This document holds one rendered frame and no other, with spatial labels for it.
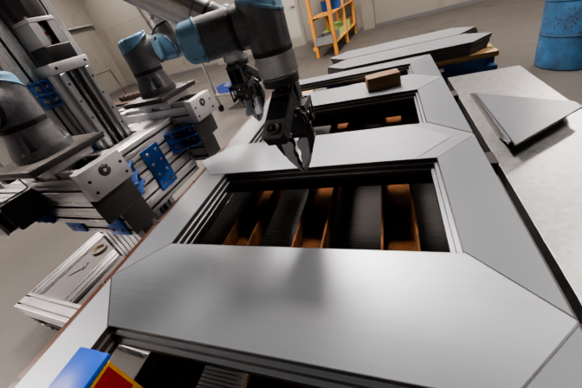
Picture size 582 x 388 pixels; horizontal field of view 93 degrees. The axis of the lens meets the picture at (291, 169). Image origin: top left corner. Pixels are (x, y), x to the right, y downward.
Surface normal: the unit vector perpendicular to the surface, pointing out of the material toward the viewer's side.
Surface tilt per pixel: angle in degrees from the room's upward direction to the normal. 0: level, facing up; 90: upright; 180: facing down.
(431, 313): 0
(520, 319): 0
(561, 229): 0
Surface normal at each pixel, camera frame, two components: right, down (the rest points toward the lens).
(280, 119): -0.40, -0.45
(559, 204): -0.26, -0.82
